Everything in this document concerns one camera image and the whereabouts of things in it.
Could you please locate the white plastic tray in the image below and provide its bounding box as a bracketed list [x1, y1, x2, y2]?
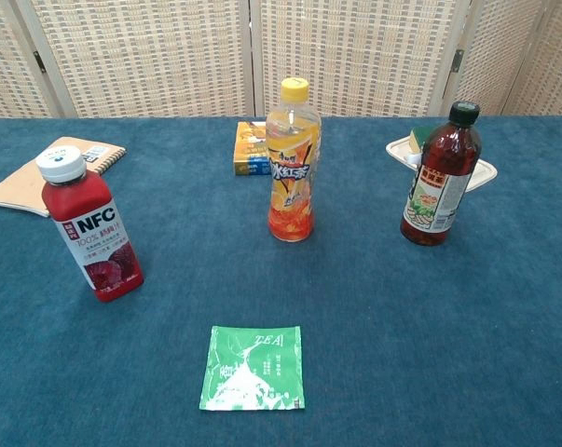
[385, 137, 499, 195]

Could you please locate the blue tablecloth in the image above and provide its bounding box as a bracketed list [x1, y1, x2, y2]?
[0, 115, 562, 447]

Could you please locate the tan spiral notebook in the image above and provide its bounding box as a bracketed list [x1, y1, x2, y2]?
[0, 136, 127, 219]

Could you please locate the yellow-capped iced tea bottle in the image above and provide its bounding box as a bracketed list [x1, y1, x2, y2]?
[266, 77, 322, 242]

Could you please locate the yellow and blue snack box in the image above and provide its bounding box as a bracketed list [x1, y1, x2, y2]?
[233, 120, 273, 177]

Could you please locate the green and yellow sponge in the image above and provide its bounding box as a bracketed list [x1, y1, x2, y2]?
[408, 125, 433, 153]

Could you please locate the dark brown black-capped tea bottle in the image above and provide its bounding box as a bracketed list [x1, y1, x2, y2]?
[399, 100, 484, 248]

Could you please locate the red NFC juice bottle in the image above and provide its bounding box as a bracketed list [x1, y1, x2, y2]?
[34, 144, 145, 304]

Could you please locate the green tea sachet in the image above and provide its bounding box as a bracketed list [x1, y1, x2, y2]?
[199, 325, 306, 413]

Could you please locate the woven folding screen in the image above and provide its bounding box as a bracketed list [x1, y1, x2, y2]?
[0, 0, 562, 120]

